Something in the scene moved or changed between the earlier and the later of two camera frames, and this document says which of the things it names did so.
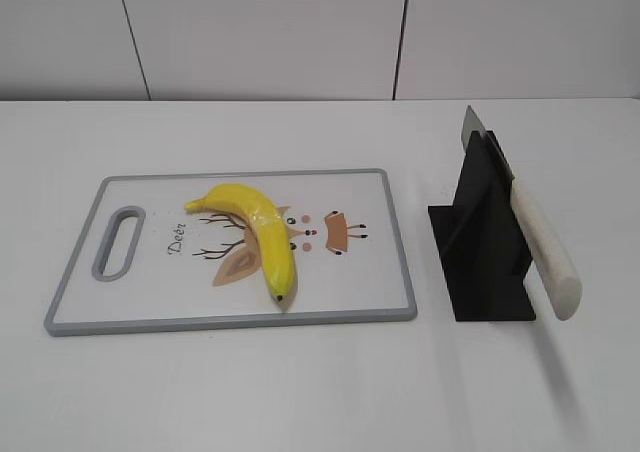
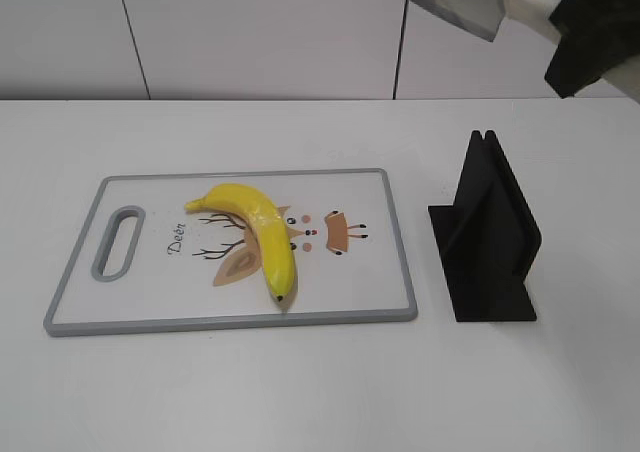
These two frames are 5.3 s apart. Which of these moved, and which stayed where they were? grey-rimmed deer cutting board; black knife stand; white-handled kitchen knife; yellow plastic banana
Moved: white-handled kitchen knife
Stayed: grey-rimmed deer cutting board; yellow plastic banana; black knife stand
